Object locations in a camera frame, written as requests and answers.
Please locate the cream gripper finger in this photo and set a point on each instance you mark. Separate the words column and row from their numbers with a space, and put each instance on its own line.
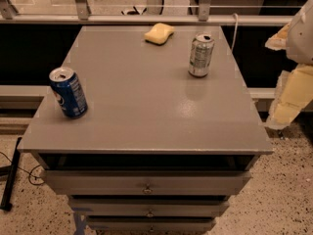
column 279, row 40
column 293, row 92

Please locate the silver 7up can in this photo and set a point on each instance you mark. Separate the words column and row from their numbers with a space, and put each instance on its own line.
column 201, row 53

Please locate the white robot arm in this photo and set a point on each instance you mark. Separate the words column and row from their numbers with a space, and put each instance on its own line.
column 299, row 46

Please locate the blue pepsi can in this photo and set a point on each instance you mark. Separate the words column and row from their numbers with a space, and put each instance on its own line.
column 69, row 93

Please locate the yellow sponge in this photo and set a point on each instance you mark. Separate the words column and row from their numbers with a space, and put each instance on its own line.
column 159, row 33

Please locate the grey drawer cabinet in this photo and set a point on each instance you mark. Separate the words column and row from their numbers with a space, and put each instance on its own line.
column 147, row 113

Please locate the middle grey drawer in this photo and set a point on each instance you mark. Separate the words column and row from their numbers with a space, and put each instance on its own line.
column 149, row 207

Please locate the grey drawer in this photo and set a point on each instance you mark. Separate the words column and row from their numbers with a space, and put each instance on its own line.
column 146, row 183
column 149, row 207
column 150, row 224

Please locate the top grey drawer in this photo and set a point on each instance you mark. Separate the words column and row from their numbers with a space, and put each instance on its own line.
column 146, row 183

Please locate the bottom grey drawer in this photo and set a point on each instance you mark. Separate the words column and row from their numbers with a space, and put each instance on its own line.
column 150, row 224

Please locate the black floor stand bar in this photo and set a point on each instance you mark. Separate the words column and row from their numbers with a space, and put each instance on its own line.
column 10, row 172

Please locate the metal railing frame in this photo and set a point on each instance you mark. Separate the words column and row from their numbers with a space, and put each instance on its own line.
column 253, row 12

